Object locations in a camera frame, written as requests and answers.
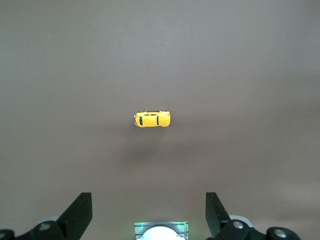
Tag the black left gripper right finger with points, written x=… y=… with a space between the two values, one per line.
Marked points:
x=215 y=217

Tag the yellow beetle toy car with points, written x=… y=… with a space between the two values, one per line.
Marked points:
x=150 y=121

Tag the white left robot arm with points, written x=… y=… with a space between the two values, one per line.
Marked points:
x=160 y=233

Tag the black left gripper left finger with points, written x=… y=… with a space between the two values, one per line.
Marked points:
x=75 y=217

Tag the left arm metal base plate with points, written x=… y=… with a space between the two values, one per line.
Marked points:
x=139 y=228

